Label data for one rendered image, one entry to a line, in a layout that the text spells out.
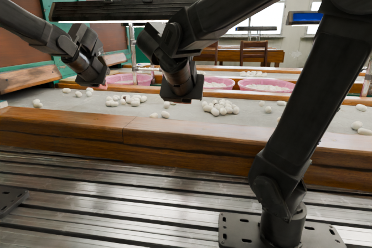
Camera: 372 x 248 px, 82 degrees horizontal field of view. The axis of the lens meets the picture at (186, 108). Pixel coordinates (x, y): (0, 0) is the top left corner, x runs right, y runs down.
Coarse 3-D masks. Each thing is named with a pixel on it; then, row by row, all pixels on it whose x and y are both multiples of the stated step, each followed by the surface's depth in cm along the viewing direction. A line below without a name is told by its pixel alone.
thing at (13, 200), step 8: (0, 192) 45; (8, 192) 46; (16, 192) 45; (24, 192) 45; (0, 200) 43; (8, 200) 43; (16, 200) 43; (0, 208) 41; (8, 208) 41; (0, 216) 40
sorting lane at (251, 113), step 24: (48, 96) 93; (72, 96) 93; (96, 96) 93; (120, 96) 93; (192, 120) 67; (216, 120) 67; (240, 120) 67; (264, 120) 67; (336, 120) 67; (360, 120) 67
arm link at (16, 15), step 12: (0, 0) 42; (0, 12) 42; (12, 12) 44; (24, 12) 46; (0, 24) 44; (12, 24) 44; (24, 24) 46; (36, 24) 48; (48, 24) 50; (24, 36) 48; (36, 36) 49; (48, 36) 51; (36, 48) 54; (48, 48) 52
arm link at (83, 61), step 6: (78, 48) 60; (84, 48) 62; (78, 54) 60; (66, 60) 60; (72, 60) 59; (78, 60) 60; (84, 60) 62; (72, 66) 60; (78, 66) 61; (84, 66) 63; (78, 72) 63
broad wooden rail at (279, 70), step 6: (126, 66) 168; (138, 66) 166; (144, 66) 165; (150, 66) 164; (156, 66) 163; (198, 66) 159; (204, 66) 159; (210, 66) 159; (216, 66) 159; (222, 66) 159; (228, 66) 159; (234, 66) 159; (240, 66) 159; (246, 66) 159; (246, 72) 150; (264, 72) 148; (270, 72) 147; (276, 72) 146; (282, 72) 145; (288, 72) 144; (294, 72) 144; (300, 72) 143; (360, 72) 137
